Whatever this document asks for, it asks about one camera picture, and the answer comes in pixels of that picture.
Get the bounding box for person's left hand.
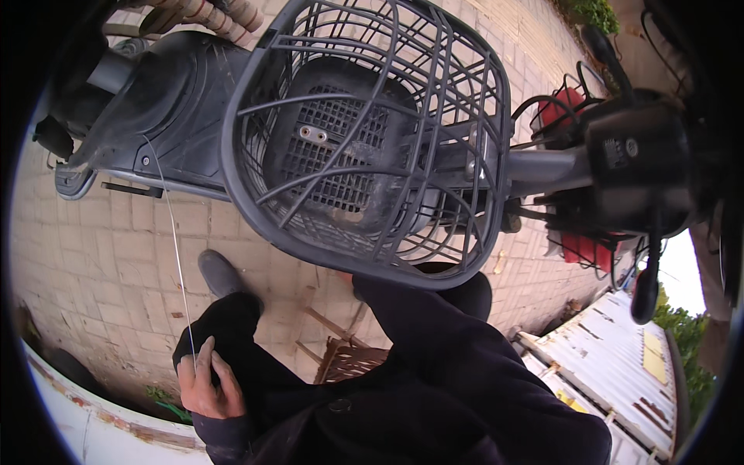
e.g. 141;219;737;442
176;336;248;420

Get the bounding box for thin metal wire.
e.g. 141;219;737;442
142;135;198;373

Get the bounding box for person's legs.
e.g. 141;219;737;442
172;250;493;408

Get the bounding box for small green weed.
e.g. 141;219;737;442
144;385;194;424

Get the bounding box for white rusty metal rim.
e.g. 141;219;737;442
22;340;213;465

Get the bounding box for brown wooden stool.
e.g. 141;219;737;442
294;285;391;386

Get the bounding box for person's body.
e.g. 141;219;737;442
192;325;613;465

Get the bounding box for black electric scooter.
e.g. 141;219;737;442
32;0;734;326

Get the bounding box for grey plastic scooter basket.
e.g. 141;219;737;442
220;0;513;291

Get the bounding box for brown striped cushion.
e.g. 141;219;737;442
103;0;266;48

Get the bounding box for white corrugated metal sheet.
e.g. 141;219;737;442
514;289;682;463

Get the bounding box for green bushes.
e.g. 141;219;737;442
652;284;717;428

